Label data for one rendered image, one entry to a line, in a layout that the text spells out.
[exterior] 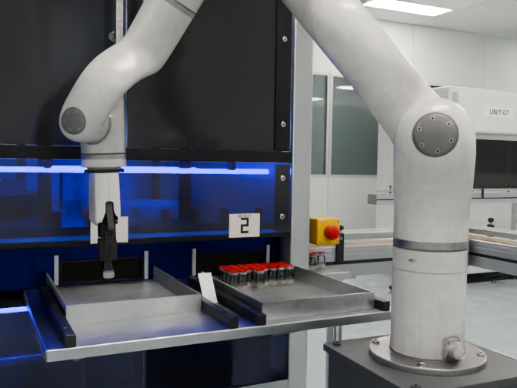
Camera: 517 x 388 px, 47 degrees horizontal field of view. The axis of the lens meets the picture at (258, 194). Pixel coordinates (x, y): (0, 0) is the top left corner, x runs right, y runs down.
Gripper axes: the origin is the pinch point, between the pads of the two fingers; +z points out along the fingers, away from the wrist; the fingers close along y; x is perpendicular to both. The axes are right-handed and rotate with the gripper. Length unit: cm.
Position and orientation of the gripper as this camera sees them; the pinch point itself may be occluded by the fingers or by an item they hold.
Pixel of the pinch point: (107, 248)
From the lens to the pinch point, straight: 119.5
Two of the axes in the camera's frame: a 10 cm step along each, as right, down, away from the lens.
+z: 0.1, 10.0, 0.9
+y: 3.9, 0.8, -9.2
